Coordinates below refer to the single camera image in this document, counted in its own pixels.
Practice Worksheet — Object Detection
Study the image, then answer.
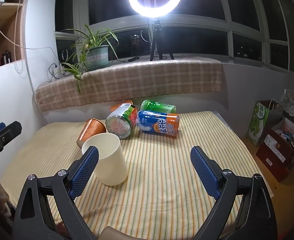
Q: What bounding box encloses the white plastic cup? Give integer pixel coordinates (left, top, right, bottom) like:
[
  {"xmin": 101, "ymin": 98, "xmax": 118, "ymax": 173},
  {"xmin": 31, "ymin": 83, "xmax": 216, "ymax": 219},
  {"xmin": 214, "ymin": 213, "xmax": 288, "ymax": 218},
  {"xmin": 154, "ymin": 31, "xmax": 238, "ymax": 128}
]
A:
[{"xmin": 82, "ymin": 133, "xmax": 128, "ymax": 186}]

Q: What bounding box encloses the orange paper cup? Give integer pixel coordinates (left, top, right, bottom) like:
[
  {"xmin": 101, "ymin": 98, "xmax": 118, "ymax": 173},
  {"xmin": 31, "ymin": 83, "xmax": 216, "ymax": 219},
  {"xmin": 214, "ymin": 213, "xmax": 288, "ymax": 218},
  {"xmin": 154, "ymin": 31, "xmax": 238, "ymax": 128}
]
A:
[{"xmin": 77, "ymin": 118, "xmax": 107, "ymax": 148}]

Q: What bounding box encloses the blue orange Arctic Ocean cup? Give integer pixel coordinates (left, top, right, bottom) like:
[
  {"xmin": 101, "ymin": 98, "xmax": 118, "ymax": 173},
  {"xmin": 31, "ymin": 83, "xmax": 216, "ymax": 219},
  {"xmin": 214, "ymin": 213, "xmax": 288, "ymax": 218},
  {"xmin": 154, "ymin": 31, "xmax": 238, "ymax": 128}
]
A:
[{"xmin": 136, "ymin": 111, "xmax": 180, "ymax": 137}]

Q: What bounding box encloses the clear cup with colourful label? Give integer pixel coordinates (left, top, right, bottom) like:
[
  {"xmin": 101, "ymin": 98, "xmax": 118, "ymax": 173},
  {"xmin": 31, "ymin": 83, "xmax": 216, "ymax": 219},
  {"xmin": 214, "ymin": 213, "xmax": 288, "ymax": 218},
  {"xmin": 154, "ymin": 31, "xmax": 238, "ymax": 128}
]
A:
[{"xmin": 106, "ymin": 104, "xmax": 138, "ymax": 139}]

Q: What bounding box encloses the orange cup at back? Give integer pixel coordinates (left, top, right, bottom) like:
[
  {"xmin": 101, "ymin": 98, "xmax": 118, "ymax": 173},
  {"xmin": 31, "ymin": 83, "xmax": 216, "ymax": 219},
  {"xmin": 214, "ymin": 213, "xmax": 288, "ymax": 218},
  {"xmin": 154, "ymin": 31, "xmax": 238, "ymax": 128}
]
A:
[{"xmin": 110, "ymin": 100, "xmax": 133, "ymax": 112}]

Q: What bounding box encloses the green patterned cup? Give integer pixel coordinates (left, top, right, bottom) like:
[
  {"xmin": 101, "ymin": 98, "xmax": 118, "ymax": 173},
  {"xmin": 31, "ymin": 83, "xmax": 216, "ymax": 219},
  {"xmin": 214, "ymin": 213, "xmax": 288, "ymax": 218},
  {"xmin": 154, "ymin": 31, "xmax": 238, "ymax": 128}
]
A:
[{"xmin": 140, "ymin": 100, "xmax": 176, "ymax": 113}]

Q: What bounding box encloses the dark red cardboard box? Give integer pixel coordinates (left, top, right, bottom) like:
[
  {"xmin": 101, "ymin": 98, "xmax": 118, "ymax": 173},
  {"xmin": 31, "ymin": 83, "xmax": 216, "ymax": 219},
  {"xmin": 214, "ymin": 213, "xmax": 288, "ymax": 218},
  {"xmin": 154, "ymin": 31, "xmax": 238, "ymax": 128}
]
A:
[{"xmin": 256, "ymin": 117, "xmax": 294, "ymax": 183}]

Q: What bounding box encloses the green white paper bag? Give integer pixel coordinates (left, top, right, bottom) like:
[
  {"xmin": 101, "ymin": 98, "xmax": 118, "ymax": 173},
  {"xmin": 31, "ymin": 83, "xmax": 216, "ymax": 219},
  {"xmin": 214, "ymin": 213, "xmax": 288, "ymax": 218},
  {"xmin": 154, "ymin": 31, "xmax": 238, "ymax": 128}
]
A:
[{"xmin": 246, "ymin": 99, "xmax": 283, "ymax": 147}]

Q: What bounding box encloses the potted spider plant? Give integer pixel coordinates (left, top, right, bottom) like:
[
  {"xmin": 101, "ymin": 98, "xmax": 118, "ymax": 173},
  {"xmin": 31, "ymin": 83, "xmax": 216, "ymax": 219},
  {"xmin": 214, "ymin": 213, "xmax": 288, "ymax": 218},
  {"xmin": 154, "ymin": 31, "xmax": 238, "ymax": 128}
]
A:
[{"xmin": 62, "ymin": 24, "xmax": 119, "ymax": 92}]

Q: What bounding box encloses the brown plaid blanket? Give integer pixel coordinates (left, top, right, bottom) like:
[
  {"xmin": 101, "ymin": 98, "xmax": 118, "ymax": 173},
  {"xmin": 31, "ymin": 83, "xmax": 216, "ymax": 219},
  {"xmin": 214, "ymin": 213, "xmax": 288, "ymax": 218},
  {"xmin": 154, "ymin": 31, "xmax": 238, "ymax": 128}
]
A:
[{"xmin": 35, "ymin": 57, "xmax": 223, "ymax": 112}]

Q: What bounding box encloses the black tripod stand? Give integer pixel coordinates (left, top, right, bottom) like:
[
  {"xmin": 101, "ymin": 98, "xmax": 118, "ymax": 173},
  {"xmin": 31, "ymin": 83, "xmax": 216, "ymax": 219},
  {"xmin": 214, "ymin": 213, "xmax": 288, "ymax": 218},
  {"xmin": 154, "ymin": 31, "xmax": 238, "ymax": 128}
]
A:
[{"xmin": 150, "ymin": 18, "xmax": 165, "ymax": 61}]

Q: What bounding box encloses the white cable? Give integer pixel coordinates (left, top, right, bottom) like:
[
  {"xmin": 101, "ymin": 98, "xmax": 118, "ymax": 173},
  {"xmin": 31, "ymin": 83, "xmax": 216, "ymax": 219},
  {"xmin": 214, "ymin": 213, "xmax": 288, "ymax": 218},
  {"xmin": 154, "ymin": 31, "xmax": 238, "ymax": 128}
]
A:
[{"xmin": 0, "ymin": 0, "xmax": 62, "ymax": 81}]

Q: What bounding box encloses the wooden wall shelf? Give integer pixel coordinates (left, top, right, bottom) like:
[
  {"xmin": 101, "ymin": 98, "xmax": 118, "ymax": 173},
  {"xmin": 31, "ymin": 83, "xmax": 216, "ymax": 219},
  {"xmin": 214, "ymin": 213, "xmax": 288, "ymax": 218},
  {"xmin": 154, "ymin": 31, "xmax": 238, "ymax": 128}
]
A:
[{"xmin": 0, "ymin": 3, "xmax": 25, "ymax": 66}]

